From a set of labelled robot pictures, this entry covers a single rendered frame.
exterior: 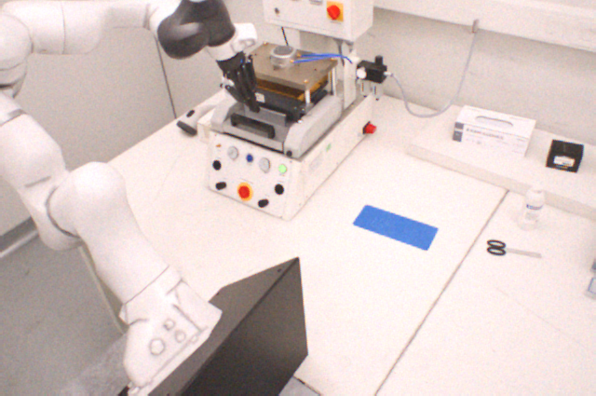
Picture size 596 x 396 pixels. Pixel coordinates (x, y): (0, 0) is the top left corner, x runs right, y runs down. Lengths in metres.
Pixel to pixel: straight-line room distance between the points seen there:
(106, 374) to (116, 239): 0.44
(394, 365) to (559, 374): 0.35
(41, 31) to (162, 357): 0.67
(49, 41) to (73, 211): 0.37
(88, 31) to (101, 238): 0.44
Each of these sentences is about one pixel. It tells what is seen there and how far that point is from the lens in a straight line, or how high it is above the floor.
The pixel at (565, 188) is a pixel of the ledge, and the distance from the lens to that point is 1.69.
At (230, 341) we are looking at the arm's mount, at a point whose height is 1.07.
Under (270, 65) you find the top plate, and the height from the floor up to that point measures 1.11.
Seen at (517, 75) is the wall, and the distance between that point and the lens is 1.87.
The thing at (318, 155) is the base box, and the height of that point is 0.88.
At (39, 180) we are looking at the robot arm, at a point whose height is 1.24.
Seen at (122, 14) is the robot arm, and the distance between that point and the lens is 1.30.
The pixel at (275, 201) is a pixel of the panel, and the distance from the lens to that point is 1.54.
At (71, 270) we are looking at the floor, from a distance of 2.70.
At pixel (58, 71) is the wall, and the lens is 2.75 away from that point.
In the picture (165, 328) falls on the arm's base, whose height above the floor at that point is 1.03.
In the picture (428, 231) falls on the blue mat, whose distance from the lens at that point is 1.52.
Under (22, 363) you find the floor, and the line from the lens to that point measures 2.46.
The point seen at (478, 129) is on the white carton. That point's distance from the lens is 1.74.
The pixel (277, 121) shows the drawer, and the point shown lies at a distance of 1.54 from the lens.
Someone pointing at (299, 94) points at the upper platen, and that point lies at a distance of 1.51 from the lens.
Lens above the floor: 1.83
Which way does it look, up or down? 39 degrees down
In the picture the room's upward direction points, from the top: 5 degrees counter-clockwise
